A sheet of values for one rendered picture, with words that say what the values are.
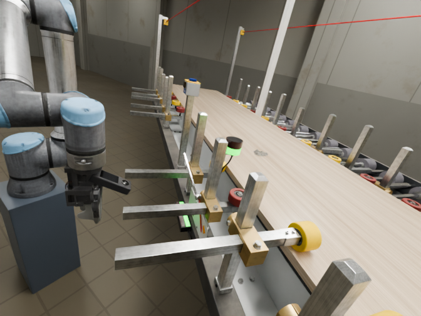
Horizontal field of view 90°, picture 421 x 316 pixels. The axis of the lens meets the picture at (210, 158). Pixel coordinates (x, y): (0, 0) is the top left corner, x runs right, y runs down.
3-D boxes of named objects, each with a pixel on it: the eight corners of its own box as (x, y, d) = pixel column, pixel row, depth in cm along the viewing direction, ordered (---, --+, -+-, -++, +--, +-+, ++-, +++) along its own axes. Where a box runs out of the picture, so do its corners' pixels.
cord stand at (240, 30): (223, 105, 336) (240, 26, 289) (222, 104, 343) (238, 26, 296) (228, 106, 338) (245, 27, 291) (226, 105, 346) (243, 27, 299)
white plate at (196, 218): (202, 249, 79) (207, 229, 75) (187, 204, 101) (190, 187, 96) (203, 249, 79) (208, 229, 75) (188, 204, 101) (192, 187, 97)
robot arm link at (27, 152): (9, 164, 103) (0, 131, 95) (52, 160, 113) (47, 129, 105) (6, 180, 92) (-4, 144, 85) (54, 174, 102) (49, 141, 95)
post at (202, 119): (185, 202, 109) (200, 113, 89) (183, 199, 112) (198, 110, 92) (192, 202, 110) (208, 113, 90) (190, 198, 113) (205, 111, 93)
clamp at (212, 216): (207, 223, 75) (210, 212, 73) (198, 199, 86) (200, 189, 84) (222, 222, 77) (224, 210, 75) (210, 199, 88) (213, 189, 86)
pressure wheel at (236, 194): (227, 224, 80) (235, 199, 75) (220, 209, 86) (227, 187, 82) (246, 222, 83) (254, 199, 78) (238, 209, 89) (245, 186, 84)
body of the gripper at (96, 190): (73, 192, 64) (69, 157, 59) (104, 191, 67) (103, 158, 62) (66, 209, 57) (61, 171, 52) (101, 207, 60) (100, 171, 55)
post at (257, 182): (215, 303, 68) (257, 178, 47) (212, 293, 71) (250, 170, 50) (225, 301, 69) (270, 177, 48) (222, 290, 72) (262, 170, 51)
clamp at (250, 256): (243, 268, 49) (249, 252, 47) (223, 226, 61) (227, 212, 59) (265, 264, 52) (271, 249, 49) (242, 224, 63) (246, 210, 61)
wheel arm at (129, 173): (124, 180, 88) (124, 172, 87) (124, 176, 91) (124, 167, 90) (219, 179, 104) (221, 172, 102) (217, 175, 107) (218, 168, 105)
